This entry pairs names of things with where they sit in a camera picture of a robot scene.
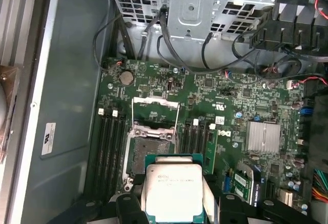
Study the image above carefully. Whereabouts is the silver disk bay cage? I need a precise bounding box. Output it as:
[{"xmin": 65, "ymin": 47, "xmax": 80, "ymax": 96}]
[{"xmin": 110, "ymin": 0, "xmax": 277, "ymax": 46}]

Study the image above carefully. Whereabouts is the small green module card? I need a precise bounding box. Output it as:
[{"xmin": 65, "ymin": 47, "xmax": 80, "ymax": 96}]
[{"xmin": 233, "ymin": 169, "xmax": 255, "ymax": 206}]

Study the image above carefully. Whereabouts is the silver finned heatsink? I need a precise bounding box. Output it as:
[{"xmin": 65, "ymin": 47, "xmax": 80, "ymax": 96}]
[{"xmin": 244, "ymin": 121, "xmax": 281, "ymax": 154}]

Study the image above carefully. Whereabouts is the CPU socket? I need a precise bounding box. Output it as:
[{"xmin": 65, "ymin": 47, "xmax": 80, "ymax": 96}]
[{"xmin": 125, "ymin": 125, "xmax": 180, "ymax": 193}]

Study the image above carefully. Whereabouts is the coloured power wire bundle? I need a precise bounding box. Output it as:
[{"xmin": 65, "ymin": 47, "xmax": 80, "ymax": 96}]
[{"xmin": 311, "ymin": 167, "xmax": 328, "ymax": 206}]

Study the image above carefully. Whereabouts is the green RAM stick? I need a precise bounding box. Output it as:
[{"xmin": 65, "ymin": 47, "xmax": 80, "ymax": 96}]
[{"xmin": 205, "ymin": 123, "xmax": 219, "ymax": 175}]

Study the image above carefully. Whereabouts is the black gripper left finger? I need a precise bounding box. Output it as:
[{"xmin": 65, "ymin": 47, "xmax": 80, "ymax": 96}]
[{"xmin": 58, "ymin": 194, "xmax": 144, "ymax": 224}]

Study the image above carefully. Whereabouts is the metal socket cover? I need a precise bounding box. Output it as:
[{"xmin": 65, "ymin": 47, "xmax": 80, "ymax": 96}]
[{"xmin": 130, "ymin": 96, "xmax": 180, "ymax": 131}]

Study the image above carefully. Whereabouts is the black RAM slot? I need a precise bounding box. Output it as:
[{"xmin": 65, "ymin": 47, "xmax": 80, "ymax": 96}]
[
  {"xmin": 111, "ymin": 110, "xmax": 118, "ymax": 199},
  {"xmin": 198, "ymin": 120, "xmax": 206, "ymax": 157},
  {"xmin": 186, "ymin": 118, "xmax": 193, "ymax": 155},
  {"xmin": 117, "ymin": 113, "xmax": 126, "ymax": 196},
  {"xmin": 104, "ymin": 112, "xmax": 112, "ymax": 199},
  {"xmin": 97, "ymin": 108, "xmax": 105, "ymax": 199},
  {"xmin": 192, "ymin": 119, "xmax": 199, "ymax": 155}
]

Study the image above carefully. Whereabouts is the silver CPU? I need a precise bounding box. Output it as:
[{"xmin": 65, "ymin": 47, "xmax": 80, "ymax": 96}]
[{"xmin": 145, "ymin": 153, "xmax": 206, "ymax": 224}]

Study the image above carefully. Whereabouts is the white case label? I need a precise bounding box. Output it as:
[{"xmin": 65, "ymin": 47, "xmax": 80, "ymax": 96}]
[{"xmin": 41, "ymin": 122, "xmax": 56, "ymax": 156}]

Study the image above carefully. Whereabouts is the black plastic shroud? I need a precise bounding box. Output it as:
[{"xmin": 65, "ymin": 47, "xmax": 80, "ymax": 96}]
[{"xmin": 247, "ymin": 0, "xmax": 328, "ymax": 63}]

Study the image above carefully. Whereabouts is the green motherboard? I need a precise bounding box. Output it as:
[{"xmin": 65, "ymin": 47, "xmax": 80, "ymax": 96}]
[{"xmin": 84, "ymin": 56, "xmax": 320, "ymax": 224}]

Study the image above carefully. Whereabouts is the thin black wire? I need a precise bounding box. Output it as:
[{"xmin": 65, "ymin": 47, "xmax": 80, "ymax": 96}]
[{"xmin": 92, "ymin": 13, "xmax": 124, "ymax": 71}]

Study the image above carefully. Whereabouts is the grey PC case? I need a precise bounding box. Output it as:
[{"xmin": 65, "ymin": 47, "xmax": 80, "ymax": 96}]
[{"xmin": 0, "ymin": 0, "xmax": 328, "ymax": 224}]

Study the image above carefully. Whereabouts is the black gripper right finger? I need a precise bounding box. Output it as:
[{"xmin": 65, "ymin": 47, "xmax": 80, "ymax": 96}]
[{"xmin": 215, "ymin": 194, "xmax": 320, "ymax": 224}]

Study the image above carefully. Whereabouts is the coin cell battery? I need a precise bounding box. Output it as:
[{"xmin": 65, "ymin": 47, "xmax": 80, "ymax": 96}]
[{"xmin": 119, "ymin": 70, "xmax": 134, "ymax": 86}]

